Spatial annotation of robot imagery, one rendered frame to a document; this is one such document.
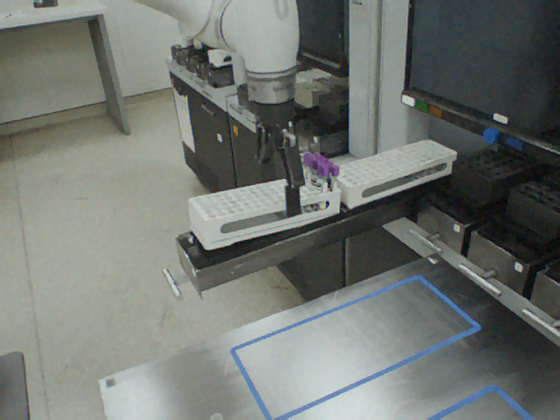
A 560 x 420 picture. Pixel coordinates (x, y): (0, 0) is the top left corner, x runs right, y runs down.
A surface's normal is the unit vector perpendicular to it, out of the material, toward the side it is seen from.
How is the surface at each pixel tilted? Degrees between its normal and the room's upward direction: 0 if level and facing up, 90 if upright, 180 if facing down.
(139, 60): 90
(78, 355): 0
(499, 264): 90
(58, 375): 0
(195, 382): 0
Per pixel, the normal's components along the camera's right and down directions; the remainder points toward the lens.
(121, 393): -0.07, -0.85
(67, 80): 0.46, 0.44
